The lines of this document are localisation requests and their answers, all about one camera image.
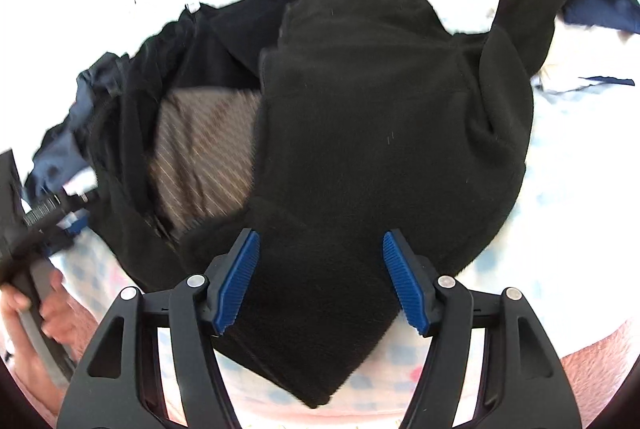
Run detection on pink plush bedspread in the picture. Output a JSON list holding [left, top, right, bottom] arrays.
[[10, 316, 633, 429]]

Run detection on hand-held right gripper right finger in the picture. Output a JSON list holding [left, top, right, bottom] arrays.
[[382, 229, 583, 429]]

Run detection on person's left hand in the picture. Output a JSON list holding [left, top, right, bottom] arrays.
[[0, 269, 108, 410]]

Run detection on cream folded garment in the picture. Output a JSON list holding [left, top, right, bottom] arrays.
[[530, 16, 640, 82]]

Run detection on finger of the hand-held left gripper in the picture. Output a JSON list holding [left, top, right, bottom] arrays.
[[30, 215, 90, 255], [22, 189, 101, 228]]

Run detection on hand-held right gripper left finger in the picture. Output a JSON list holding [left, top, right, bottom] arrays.
[[56, 229, 261, 429]]

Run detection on blue checked cartoon blanket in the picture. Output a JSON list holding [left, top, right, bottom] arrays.
[[0, 0, 640, 425]]

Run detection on black fleece jacket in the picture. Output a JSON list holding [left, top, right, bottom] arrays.
[[85, 0, 640, 410]]

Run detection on dark navy trousers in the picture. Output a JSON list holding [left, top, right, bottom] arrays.
[[22, 52, 128, 205]]

